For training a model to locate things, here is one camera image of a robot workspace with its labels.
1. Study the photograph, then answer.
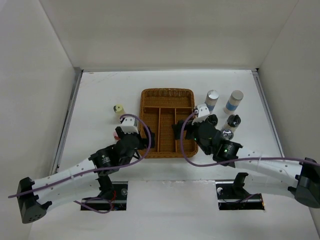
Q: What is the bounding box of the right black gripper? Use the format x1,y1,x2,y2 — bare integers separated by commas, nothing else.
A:
172,115,212,155

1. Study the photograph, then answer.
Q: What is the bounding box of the pink cap shaker bottle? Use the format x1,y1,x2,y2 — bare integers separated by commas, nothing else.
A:
113,132,120,141

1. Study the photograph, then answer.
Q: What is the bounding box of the yellow cap shaker bottle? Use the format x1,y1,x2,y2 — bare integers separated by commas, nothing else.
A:
113,104,125,123

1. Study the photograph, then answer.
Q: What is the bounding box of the clear lid black grinder jar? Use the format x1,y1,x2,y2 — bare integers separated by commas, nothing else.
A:
221,128,234,141

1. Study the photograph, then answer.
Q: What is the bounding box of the black knob cap spice jar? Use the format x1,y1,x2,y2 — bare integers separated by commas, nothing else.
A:
225,114,242,132

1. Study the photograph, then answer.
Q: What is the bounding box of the black cap seasoning jar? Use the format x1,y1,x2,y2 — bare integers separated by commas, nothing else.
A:
207,114,218,126

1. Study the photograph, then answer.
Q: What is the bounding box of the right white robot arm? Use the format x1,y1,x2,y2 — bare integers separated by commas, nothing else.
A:
171,119,320,209

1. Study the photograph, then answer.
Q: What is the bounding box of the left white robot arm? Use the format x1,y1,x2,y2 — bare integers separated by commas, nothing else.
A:
14,127,155,224

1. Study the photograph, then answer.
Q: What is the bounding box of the brown wicker divided tray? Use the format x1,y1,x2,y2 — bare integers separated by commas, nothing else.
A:
139,88,195,159

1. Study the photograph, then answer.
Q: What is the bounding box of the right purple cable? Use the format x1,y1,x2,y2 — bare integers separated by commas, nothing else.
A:
180,111,320,167

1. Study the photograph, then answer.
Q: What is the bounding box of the purple cable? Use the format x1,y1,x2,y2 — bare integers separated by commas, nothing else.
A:
180,111,320,167
7,113,152,214

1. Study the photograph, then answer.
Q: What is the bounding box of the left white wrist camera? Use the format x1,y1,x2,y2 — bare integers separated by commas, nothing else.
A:
120,116,139,134

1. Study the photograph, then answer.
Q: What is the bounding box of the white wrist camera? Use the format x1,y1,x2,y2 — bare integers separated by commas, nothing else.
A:
120,116,139,134
192,103,210,125

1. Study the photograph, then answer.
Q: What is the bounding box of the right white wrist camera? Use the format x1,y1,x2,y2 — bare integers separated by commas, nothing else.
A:
192,103,210,125

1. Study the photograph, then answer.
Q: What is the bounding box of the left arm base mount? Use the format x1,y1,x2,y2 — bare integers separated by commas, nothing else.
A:
80,176,129,214

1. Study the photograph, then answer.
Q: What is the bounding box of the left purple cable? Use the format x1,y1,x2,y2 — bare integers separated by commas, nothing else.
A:
7,113,152,214

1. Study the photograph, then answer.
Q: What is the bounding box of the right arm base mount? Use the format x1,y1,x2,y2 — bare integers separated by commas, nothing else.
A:
215,172,265,211

